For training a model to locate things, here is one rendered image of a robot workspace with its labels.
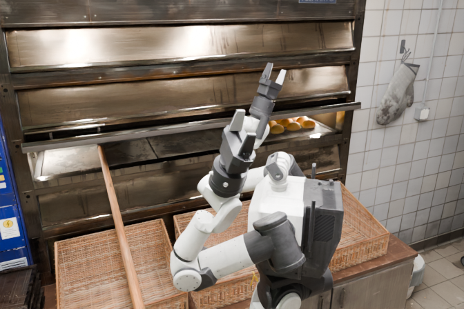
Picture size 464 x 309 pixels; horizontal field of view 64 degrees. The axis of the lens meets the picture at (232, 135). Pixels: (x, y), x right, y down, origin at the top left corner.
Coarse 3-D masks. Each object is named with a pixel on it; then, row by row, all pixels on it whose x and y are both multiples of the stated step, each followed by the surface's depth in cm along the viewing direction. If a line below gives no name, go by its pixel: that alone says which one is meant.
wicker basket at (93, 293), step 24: (72, 240) 191; (96, 240) 196; (144, 240) 205; (168, 240) 196; (72, 264) 192; (96, 264) 196; (120, 264) 201; (144, 264) 206; (168, 264) 205; (72, 288) 192; (96, 288) 194; (120, 288) 194; (144, 288) 194; (168, 288) 194
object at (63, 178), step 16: (272, 144) 225; (288, 144) 229; (304, 144) 234; (160, 160) 203; (176, 160) 203; (192, 160) 207; (208, 160) 211; (48, 176) 184; (64, 176) 184; (80, 176) 186; (96, 176) 189; (112, 176) 192
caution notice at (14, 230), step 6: (0, 222) 175; (6, 222) 176; (12, 222) 177; (0, 228) 176; (6, 228) 177; (12, 228) 178; (18, 228) 179; (6, 234) 178; (12, 234) 179; (18, 234) 180
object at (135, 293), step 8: (104, 160) 195; (104, 168) 186; (104, 176) 180; (112, 184) 171; (112, 192) 163; (112, 200) 157; (112, 208) 152; (120, 216) 147; (120, 224) 141; (120, 232) 136; (120, 240) 132; (120, 248) 129; (128, 248) 128; (128, 256) 124; (128, 264) 120; (128, 272) 116; (128, 280) 114; (136, 280) 114; (136, 288) 110; (136, 296) 107; (136, 304) 104
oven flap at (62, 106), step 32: (32, 96) 168; (64, 96) 173; (96, 96) 178; (128, 96) 183; (160, 96) 189; (192, 96) 195; (224, 96) 201; (256, 96) 208; (288, 96) 215; (320, 96) 221; (32, 128) 166
